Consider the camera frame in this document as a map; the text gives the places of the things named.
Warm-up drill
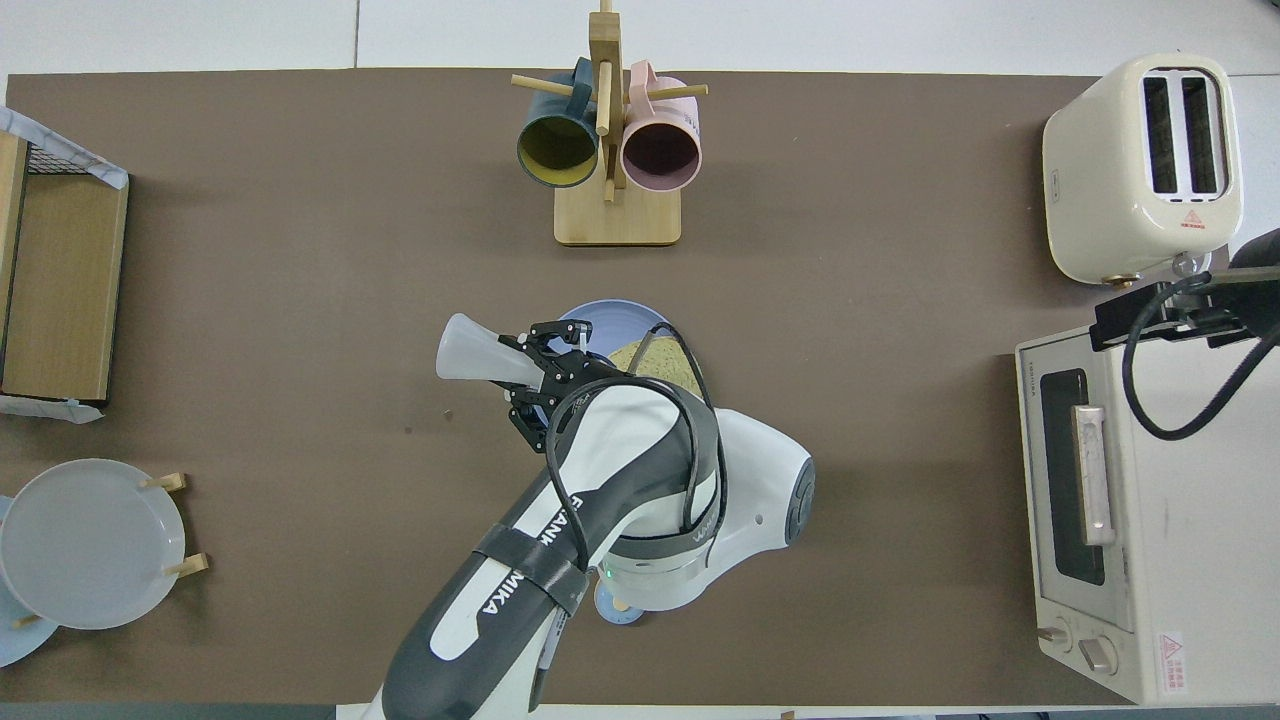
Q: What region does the pale fabric scrap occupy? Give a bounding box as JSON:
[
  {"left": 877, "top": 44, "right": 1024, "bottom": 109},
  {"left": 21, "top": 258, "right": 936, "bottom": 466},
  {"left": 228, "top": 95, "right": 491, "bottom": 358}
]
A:
[{"left": 0, "top": 394, "right": 105, "bottom": 425}]

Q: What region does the blue service bell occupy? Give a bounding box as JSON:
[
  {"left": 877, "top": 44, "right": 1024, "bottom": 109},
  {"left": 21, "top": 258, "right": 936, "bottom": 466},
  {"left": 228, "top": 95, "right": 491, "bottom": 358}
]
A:
[{"left": 594, "top": 575, "right": 651, "bottom": 627}]

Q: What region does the brown table mat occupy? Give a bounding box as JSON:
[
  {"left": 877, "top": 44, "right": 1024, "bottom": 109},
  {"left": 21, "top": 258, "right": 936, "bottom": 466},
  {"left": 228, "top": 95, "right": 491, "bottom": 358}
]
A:
[{"left": 0, "top": 68, "right": 1233, "bottom": 706}]

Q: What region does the wooden shelf unit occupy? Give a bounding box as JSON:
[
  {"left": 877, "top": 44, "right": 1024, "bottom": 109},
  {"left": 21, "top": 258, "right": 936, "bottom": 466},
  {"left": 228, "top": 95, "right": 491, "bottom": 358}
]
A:
[{"left": 0, "top": 130, "right": 129, "bottom": 403}]

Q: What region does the wooden mug tree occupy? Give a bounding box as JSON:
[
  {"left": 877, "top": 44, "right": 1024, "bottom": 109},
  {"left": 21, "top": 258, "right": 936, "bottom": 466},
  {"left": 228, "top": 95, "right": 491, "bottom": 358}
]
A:
[{"left": 511, "top": 0, "right": 709, "bottom": 247}]

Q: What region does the blue round plate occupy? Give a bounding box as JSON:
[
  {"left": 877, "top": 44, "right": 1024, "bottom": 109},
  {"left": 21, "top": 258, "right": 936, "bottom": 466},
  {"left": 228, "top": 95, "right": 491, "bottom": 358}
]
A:
[{"left": 555, "top": 299, "right": 706, "bottom": 401}]

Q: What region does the white toaster oven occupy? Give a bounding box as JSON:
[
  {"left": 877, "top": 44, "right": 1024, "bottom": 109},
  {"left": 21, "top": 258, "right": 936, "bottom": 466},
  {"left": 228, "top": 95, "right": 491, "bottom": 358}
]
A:
[{"left": 1015, "top": 318, "right": 1280, "bottom": 706}]

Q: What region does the black wire basket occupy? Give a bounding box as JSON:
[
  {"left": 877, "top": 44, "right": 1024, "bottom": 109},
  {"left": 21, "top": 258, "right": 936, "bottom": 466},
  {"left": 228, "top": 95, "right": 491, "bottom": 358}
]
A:
[{"left": 20, "top": 140, "right": 101, "bottom": 177}]

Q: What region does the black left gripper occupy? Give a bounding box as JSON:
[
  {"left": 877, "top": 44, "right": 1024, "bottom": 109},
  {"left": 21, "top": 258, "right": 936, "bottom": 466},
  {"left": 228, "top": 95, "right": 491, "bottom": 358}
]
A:
[{"left": 504, "top": 319, "right": 613, "bottom": 454}]

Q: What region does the slice of toast bread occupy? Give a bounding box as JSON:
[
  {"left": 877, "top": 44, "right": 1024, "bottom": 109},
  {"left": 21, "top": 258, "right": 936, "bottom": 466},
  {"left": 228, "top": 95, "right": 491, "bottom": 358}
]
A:
[{"left": 607, "top": 335, "right": 706, "bottom": 401}]

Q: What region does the teal mug yellow inside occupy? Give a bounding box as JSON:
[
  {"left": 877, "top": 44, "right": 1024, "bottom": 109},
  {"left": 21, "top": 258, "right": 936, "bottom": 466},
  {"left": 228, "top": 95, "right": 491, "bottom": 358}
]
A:
[{"left": 516, "top": 57, "right": 601, "bottom": 189}]

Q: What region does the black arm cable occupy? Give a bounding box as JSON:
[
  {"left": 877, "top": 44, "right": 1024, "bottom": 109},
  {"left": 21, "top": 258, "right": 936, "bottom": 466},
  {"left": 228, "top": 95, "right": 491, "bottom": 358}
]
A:
[
  {"left": 540, "top": 322, "right": 731, "bottom": 611},
  {"left": 1122, "top": 270, "right": 1280, "bottom": 441}
]

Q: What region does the white checked cloth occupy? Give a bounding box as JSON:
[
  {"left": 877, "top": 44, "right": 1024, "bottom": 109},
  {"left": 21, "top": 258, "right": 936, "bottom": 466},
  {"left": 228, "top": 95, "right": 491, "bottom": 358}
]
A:
[{"left": 0, "top": 105, "right": 131, "bottom": 191}]

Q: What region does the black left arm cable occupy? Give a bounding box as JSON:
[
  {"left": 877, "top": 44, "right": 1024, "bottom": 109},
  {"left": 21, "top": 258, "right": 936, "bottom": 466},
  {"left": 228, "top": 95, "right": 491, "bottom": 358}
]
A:
[{"left": 540, "top": 322, "right": 731, "bottom": 611}]

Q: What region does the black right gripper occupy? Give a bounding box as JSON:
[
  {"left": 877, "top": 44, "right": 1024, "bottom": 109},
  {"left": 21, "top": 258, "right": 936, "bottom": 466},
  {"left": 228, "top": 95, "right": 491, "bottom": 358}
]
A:
[{"left": 1090, "top": 228, "right": 1280, "bottom": 351}]

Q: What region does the translucent bottle navy cap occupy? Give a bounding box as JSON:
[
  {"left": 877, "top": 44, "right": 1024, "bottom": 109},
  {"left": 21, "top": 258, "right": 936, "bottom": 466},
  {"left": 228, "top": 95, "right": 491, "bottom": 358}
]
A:
[{"left": 435, "top": 313, "right": 549, "bottom": 389}]

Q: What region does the light blue plate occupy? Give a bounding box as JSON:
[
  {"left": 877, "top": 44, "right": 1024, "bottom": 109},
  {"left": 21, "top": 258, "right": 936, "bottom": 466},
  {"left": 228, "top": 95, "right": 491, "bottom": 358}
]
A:
[{"left": 0, "top": 580, "right": 59, "bottom": 669}]

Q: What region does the cream two-slot toaster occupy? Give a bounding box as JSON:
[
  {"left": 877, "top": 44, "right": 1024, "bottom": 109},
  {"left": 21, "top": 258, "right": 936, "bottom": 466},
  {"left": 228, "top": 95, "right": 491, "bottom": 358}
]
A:
[{"left": 1042, "top": 53, "right": 1244, "bottom": 286}]

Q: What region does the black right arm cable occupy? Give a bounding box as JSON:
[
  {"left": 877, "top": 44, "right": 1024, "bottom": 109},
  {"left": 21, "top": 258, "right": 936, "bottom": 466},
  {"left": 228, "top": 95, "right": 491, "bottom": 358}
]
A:
[{"left": 1122, "top": 270, "right": 1280, "bottom": 441}]

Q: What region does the pink mug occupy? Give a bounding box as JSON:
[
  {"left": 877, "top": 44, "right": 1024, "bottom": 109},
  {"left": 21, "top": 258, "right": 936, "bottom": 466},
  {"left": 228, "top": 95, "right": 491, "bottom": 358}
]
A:
[{"left": 620, "top": 60, "right": 703, "bottom": 193}]

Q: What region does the pale grey plate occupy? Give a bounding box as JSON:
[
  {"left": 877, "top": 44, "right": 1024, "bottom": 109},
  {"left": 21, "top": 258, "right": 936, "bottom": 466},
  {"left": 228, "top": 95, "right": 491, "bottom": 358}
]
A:
[{"left": 0, "top": 458, "right": 187, "bottom": 631}]

